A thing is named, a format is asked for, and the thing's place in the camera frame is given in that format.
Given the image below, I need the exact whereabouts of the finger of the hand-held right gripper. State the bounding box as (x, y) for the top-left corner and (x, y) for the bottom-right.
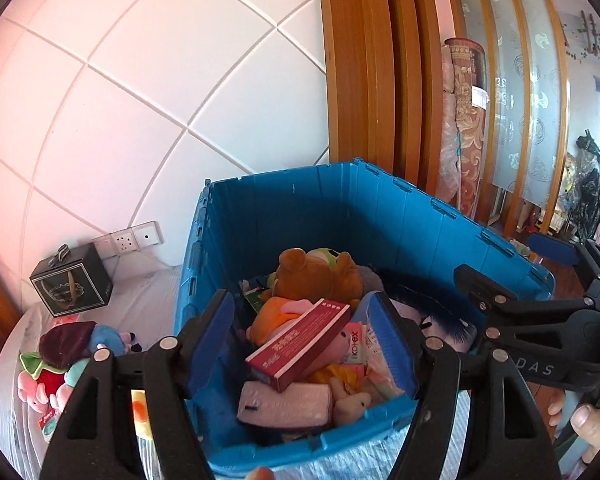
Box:
(454, 264), (600, 392)
(527, 232), (600, 311)

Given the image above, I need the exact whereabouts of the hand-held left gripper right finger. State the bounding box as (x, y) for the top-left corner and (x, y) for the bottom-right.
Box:
(367, 291), (563, 480)

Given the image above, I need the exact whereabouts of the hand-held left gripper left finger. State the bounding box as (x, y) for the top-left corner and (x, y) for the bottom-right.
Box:
(39, 289), (236, 480)

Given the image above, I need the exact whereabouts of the colourful pad packet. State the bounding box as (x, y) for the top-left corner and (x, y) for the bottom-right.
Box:
(347, 322), (377, 367)

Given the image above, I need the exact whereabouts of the blue fluffy duster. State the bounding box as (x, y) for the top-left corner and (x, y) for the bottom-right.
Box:
(380, 285), (477, 357)

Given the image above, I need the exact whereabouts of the long red box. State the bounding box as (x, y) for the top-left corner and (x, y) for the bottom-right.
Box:
(245, 297), (352, 394)

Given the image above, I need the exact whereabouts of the brown bear plush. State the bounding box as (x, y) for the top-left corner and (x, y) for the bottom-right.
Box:
(272, 247), (364, 319)

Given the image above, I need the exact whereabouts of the blue plastic crate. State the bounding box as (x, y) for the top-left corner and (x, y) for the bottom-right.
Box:
(174, 157), (556, 476)

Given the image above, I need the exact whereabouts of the person's right hand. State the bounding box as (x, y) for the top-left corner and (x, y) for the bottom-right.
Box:
(549, 389), (600, 466)

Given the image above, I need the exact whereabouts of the black plastic bag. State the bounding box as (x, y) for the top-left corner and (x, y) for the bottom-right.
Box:
(567, 167), (600, 241)

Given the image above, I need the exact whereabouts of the small green white box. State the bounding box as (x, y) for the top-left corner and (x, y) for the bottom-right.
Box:
(240, 280), (276, 317)

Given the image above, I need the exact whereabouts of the grey plush toy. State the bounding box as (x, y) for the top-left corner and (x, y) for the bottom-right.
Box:
(355, 265), (387, 297)

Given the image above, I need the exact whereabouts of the pink pig plush orange dress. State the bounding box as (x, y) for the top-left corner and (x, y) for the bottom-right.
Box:
(247, 297), (362, 363)

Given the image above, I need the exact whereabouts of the small beige plush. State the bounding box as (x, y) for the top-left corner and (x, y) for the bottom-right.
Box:
(330, 377), (374, 427)

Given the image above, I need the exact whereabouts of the pale pink tissue pack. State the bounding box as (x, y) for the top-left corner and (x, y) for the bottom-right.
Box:
(237, 380), (334, 432)

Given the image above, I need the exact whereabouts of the frosted glass wooden partition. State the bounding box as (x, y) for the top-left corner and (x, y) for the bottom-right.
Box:
(450, 0), (572, 241)

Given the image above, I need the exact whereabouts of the pig plush with maroon hat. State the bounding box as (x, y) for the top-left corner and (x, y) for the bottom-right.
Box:
(39, 321), (137, 369)

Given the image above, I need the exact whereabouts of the red gold rolled carpet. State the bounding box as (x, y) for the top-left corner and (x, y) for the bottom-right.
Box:
(445, 37), (489, 222)

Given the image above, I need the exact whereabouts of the black cube box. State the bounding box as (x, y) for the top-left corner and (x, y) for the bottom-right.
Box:
(30, 244), (114, 319)

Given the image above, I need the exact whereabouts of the pink rolled carpet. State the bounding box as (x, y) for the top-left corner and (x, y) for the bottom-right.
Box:
(439, 42), (464, 216)

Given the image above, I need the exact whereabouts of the hanging green vine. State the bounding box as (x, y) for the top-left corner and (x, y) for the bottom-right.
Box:
(560, 10), (600, 67)

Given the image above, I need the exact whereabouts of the green red dinosaur plush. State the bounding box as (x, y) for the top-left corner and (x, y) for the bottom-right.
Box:
(19, 352), (81, 397)

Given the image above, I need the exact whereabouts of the red white teal box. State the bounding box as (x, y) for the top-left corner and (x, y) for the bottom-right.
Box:
(39, 406), (61, 436)

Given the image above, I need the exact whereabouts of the pink pig plush teal dress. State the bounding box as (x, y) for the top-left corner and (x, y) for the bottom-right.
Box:
(17, 372), (77, 414)

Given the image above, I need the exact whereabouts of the white wall socket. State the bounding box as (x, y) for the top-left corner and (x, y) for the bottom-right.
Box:
(93, 227), (139, 257)

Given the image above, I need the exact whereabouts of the wooden door frame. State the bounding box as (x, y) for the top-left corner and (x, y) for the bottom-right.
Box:
(317, 0), (461, 221)

